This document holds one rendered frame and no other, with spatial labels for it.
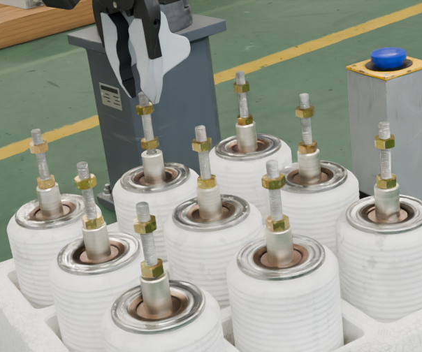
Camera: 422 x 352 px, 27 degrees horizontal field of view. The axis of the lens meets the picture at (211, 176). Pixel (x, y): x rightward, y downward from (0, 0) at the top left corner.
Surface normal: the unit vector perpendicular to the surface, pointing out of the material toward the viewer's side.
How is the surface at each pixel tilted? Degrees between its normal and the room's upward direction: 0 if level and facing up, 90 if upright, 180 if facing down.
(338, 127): 0
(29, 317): 0
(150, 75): 109
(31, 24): 90
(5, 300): 0
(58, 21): 90
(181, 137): 90
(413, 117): 90
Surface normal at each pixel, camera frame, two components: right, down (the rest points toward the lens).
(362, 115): -0.86, 0.29
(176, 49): 0.63, 0.14
